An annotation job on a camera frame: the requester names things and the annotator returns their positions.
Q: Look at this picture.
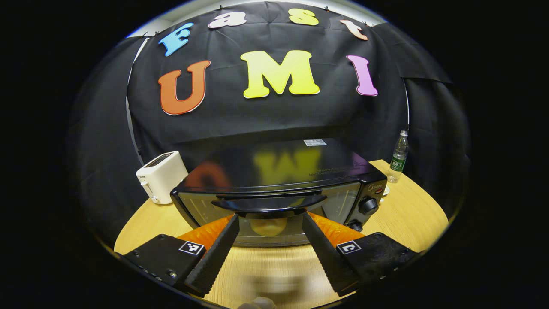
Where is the white toaster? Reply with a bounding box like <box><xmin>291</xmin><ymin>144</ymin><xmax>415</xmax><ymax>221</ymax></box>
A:
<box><xmin>136</xmin><ymin>151</ymin><xmax>189</xmax><ymax>205</ymax></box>

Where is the clear plastic water bottle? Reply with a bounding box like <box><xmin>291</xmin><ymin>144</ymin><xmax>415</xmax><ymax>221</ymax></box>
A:
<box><xmin>388</xmin><ymin>130</ymin><xmax>409</xmax><ymax>184</ymax></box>

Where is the black backdrop cloth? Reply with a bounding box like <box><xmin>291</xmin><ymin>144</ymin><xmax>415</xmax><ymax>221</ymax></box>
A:
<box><xmin>66</xmin><ymin>2</ymin><xmax>471</xmax><ymax>249</ymax></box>

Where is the round golden bread bun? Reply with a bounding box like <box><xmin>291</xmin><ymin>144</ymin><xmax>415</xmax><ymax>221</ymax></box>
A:
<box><xmin>250</xmin><ymin>217</ymin><xmax>288</xmax><ymax>237</ymax></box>

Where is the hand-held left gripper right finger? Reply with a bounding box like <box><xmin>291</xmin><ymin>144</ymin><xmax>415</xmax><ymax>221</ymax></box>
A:
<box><xmin>302</xmin><ymin>212</ymin><xmax>423</xmax><ymax>297</ymax></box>

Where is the black electric oven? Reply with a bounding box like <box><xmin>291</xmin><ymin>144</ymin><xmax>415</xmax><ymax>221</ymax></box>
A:
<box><xmin>170</xmin><ymin>138</ymin><xmax>388</xmax><ymax>248</ymax></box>

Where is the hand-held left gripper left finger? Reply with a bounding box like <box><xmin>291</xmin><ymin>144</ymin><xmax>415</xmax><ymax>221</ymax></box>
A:
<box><xmin>121</xmin><ymin>213</ymin><xmax>240</xmax><ymax>297</ymax></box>

